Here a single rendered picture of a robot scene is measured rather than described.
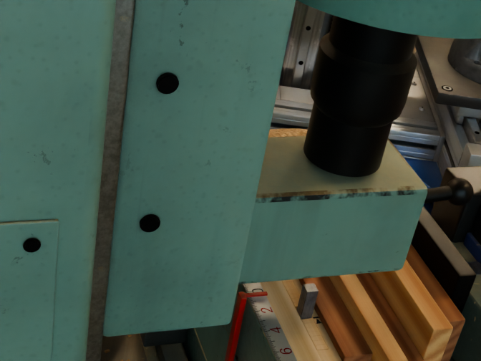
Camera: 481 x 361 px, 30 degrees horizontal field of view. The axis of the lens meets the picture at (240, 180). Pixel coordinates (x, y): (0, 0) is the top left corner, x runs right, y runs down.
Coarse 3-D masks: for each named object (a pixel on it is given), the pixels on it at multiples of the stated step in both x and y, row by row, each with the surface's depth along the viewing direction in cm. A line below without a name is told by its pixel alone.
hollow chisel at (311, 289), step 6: (306, 288) 64; (312, 288) 64; (306, 294) 64; (312, 294) 64; (300, 300) 65; (306, 300) 64; (312, 300) 64; (300, 306) 65; (306, 306) 64; (312, 306) 65; (300, 312) 65; (306, 312) 65; (312, 312) 65; (306, 318) 65
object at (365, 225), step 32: (288, 160) 58; (384, 160) 60; (288, 192) 55; (320, 192) 55; (352, 192) 56; (384, 192) 57; (416, 192) 57; (256, 224) 55; (288, 224) 56; (320, 224) 56; (352, 224) 57; (384, 224) 58; (416, 224) 59; (256, 256) 56; (288, 256) 57; (320, 256) 58; (352, 256) 59; (384, 256) 60
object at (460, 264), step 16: (432, 224) 68; (416, 240) 68; (432, 240) 66; (448, 240) 66; (432, 256) 66; (448, 256) 65; (432, 272) 66; (448, 272) 64; (464, 272) 63; (480, 272) 69; (448, 288) 64; (464, 288) 64; (464, 304) 65
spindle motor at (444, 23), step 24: (312, 0) 45; (336, 0) 44; (360, 0) 44; (384, 0) 43; (408, 0) 43; (432, 0) 43; (456, 0) 43; (480, 0) 44; (384, 24) 44; (408, 24) 44; (432, 24) 44; (456, 24) 44; (480, 24) 45
